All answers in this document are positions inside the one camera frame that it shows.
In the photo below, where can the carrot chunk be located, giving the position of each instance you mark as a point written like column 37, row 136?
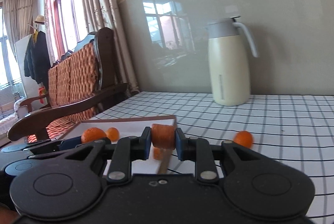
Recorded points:
column 163, row 135
column 157, row 154

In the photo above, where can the wooden framed window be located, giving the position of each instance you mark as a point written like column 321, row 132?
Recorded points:
column 70, row 4

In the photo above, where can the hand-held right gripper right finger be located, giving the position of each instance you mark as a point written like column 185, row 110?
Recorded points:
column 178, row 145

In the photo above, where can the white upright board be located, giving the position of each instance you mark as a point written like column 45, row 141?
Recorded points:
column 21, row 70

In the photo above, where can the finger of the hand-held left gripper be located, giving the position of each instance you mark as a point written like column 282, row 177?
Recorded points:
column 69, row 142

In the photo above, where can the orange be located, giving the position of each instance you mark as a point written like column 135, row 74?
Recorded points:
column 113, row 133
column 91, row 134
column 244, row 138

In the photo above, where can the black hanging coat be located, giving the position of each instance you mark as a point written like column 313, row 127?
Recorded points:
column 36, row 57

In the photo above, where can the sofa with white lace cover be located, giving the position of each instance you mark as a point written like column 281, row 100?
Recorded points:
column 9, row 109

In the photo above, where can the white black checked tablecloth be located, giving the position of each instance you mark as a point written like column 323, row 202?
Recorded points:
column 274, row 122

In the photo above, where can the beige floral curtain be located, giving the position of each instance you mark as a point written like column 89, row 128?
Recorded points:
column 104, row 4

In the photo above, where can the cream thermos jug grey lid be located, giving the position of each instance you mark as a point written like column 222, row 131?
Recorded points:
column 229, row 70

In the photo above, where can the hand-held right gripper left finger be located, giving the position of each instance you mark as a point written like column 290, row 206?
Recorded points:
column 147, row 144

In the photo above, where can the red hanging ornament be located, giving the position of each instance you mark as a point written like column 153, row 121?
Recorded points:
column 42, row 95

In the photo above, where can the wooden chair woven cushion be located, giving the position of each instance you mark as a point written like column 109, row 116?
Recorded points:
column 78, row 77

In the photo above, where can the brown cardboard box white inside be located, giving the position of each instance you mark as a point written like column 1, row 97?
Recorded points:
column 130, row 126

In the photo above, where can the straw hat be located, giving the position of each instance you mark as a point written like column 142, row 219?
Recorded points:
column 39, row 20

